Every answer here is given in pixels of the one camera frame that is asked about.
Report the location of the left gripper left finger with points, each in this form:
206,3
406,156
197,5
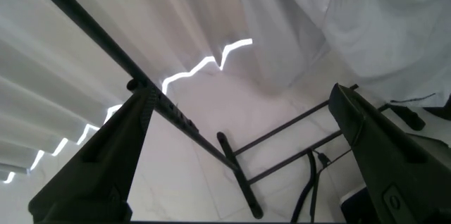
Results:
77,188

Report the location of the white curtain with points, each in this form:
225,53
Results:
158,12

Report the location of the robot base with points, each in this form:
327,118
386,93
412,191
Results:
356,206

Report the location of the black clothes rack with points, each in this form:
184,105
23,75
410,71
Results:
88,28

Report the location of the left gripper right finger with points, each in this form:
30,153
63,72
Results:
387,167

